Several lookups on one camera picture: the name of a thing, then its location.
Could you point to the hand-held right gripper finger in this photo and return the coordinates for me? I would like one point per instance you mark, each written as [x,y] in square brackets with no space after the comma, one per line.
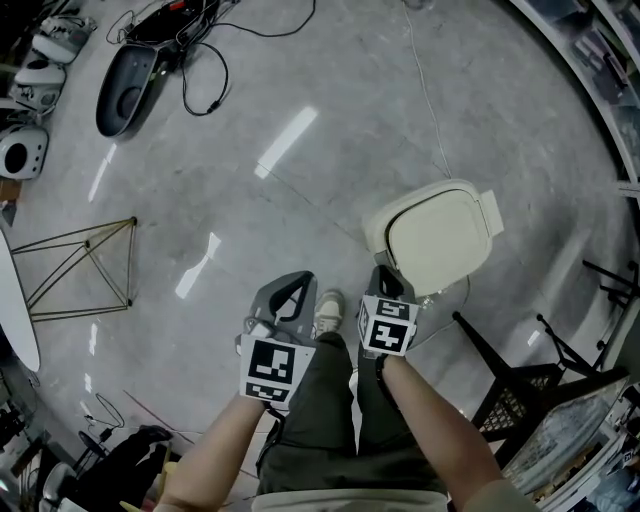
[376,282]
[400,290]

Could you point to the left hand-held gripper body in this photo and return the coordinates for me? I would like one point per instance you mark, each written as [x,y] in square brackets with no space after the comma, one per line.
[272,367]

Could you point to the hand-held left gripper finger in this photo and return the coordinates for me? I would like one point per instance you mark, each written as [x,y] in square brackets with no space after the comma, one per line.
[309,310]
[265,297]

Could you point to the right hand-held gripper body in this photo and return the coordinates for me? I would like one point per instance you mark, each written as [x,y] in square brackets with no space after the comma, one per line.
[387,332]

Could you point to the cream lidded box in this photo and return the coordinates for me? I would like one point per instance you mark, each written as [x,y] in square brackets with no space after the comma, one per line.
[435,235]

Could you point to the person's right forearm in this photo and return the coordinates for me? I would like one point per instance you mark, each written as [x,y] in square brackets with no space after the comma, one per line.
[440,430]

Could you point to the person's left forearm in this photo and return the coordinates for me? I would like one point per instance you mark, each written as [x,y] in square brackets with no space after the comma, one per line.
[215,450]

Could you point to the person's beige sneaker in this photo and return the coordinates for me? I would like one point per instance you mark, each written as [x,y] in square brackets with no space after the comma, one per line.
[330,310]

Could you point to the person's dark olive trousers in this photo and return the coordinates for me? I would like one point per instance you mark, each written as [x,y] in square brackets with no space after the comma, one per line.
[320,400]

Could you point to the black metal mesh chair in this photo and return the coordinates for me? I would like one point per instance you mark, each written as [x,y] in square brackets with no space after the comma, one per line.
[515,395]

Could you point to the person's cream shirt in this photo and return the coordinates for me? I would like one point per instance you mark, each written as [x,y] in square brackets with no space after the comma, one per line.
[350,502]

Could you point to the black bag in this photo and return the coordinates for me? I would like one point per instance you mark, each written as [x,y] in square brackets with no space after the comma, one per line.
[120,465]

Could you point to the marbled grey board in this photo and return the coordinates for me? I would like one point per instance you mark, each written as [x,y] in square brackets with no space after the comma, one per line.
[565,435]

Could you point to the black metal stand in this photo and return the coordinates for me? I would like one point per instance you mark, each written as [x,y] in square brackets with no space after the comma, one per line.
[615,285]

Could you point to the white oval table top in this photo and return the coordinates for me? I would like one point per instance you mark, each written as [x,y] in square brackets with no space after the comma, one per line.
[17,320]

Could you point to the dark grey oval shell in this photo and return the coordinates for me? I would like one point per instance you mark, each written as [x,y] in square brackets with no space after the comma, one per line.
[125,90]

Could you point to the white shelving rack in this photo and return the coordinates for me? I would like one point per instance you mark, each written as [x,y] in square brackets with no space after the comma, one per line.
[600,65]

